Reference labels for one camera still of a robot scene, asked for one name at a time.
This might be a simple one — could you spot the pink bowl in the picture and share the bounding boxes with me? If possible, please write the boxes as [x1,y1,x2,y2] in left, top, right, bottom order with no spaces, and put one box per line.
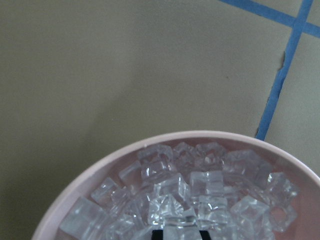
[32,130,320,240]

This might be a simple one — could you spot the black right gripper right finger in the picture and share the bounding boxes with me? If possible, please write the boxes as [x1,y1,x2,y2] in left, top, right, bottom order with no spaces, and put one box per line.
[199,230,211,240]

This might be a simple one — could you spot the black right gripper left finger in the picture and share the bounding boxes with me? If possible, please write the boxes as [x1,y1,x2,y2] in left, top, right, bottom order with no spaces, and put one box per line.
[151,229,163,240]

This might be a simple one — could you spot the pile of clear ice cubes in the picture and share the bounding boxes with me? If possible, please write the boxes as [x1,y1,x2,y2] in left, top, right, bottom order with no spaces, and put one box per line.
[58,142,299,240]

